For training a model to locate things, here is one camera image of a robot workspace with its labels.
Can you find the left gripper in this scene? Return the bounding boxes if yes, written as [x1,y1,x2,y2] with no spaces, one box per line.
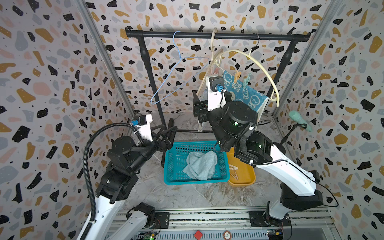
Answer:
[131,123,179,176]

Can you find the light blue towel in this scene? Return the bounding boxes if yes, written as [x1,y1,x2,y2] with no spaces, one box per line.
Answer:
[183,151,218,181]

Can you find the white clothespin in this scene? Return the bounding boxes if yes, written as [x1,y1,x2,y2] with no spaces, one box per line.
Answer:
[229,164,238,171]

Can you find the peach clothespin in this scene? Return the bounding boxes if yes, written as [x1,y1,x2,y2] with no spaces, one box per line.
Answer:
[231,171,239,181]

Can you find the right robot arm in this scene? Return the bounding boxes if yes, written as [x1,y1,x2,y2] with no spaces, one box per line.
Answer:
[193,92,323,226]

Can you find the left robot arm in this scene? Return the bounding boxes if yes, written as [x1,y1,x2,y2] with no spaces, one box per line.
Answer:
[78,123,178,240]

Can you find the large wooden hanger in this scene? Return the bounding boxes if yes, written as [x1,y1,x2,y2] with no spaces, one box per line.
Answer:
[212,49,281,107]

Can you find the teal plastic basket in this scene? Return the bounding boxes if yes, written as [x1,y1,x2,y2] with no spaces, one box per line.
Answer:
[164,141,230,185]

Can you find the mint green clothespin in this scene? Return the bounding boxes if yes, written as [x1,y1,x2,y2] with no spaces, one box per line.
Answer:
[243,73,252,90]

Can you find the teal jellyfish pattern towel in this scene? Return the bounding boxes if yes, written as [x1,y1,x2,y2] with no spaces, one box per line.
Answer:
[223,71,269,116]

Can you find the yellow plastic bin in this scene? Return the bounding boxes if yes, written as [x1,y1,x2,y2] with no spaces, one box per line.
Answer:
[227,148,256,187]

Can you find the black microphone stand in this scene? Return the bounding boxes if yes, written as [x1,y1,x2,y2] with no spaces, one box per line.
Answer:
[280,124,308,145]

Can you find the mint green microphone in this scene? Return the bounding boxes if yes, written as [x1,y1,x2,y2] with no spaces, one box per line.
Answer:
[289,111,313,132]

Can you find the red diamond sticker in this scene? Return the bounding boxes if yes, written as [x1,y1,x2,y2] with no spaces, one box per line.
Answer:
[194,230,203,240]

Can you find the round red white sticker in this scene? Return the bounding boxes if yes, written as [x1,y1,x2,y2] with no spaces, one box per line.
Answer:
[223,231,232,240]

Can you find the black clothes rack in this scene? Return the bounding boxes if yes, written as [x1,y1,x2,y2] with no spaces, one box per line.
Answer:
[125,29,311,127]

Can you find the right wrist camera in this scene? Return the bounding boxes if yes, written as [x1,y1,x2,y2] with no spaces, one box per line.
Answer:
[207,75,226,112]

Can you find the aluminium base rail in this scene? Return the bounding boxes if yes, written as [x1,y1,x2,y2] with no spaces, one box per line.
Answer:
[78,206,343,240]

